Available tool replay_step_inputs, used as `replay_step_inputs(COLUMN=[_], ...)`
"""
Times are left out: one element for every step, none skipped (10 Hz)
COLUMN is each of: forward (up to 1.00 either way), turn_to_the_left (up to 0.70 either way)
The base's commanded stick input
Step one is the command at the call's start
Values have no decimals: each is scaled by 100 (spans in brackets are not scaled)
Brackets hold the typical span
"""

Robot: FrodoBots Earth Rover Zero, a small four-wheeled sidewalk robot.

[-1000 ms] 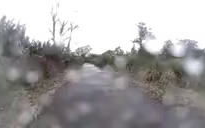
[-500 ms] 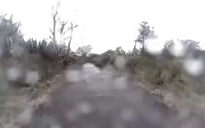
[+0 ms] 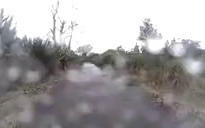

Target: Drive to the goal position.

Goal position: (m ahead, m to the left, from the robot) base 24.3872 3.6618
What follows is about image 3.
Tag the bare tree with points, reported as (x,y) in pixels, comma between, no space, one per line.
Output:
(60,28)

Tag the grass verge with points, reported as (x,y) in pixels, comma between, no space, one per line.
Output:
(13,103)
(190,103)

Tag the wet grey dirt path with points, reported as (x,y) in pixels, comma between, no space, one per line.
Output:
(93,103)

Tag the tall tree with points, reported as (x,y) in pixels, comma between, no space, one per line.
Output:
(148,31)

